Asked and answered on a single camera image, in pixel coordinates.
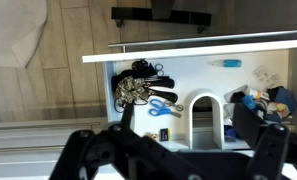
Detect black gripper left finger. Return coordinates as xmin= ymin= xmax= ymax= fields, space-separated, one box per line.
xmin=49 ymin=102 xmax=176 ymax=180

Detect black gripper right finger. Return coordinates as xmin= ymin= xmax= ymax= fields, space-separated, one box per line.
xmin=232 ymin=103 xmax=297 ymax=180

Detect blue handled scissors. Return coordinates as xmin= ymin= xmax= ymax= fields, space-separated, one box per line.
xmin=148 ymin=98 xmax=185 ymax=119

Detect white arched drawer divider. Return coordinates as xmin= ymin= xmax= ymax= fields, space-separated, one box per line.
xmin=184 ymin=89 xmax=226 ymax=151

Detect white vanity drawer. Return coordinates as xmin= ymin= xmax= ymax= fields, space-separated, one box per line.
xmin=82 ymin=29 xmax=297 ymax=155

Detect bright blue plastic item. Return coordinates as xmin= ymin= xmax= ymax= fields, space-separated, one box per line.
xmin=241 ymin=94 xmax=258 ymax=111

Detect dark navy cloth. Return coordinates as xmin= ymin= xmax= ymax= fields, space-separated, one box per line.
xmin=273 ymin=86 xmax=297 ymax=115

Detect white bottle orange label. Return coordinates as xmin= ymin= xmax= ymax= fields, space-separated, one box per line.
xmin=246 ymin=87 xmax=271 ymax=101

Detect small gold trinket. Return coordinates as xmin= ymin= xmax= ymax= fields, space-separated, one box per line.
xmin=144 ymin=131 xmax=159 ymax=141

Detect clear plastic packet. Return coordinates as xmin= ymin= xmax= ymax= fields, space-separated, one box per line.
xmin=252 ymin=64 xmax=283 ymax=90

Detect camouflage hair scrunchie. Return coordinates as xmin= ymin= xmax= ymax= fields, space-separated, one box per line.
xmin=115 ymin=75 xmax=150 ymax=104

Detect short black hair brush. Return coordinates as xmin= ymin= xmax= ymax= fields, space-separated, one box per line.
xmin=147 ymin=88 xmax=179 ymax=105

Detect black claw hair clip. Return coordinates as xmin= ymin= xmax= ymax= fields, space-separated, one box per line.
xmin=131 ymin=59 xmax=158 ymax=78

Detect white bath mat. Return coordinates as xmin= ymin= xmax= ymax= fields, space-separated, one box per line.
xmin=0 ymin=0 xmax=49 ymax=70

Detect black wheeled stand base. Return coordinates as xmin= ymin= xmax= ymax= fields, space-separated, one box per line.
xmin=110 ymin=0 xmax=213 ymax=34

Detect black hair tie loop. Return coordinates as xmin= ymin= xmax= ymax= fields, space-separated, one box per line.
xmin=113 ymin=97 xmax=126 ymax=114

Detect chrome drawer handle bar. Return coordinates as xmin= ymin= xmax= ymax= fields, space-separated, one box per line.
xmin=108 ymin=29 xmax=297 ymax=54

